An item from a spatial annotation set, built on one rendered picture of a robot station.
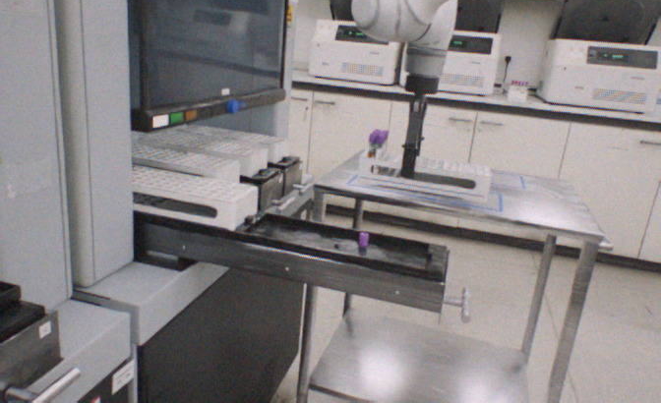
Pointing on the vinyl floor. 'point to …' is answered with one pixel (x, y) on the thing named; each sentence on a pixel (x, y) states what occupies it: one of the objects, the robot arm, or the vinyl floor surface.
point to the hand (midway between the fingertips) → (410, 163)
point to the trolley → (371, 352)
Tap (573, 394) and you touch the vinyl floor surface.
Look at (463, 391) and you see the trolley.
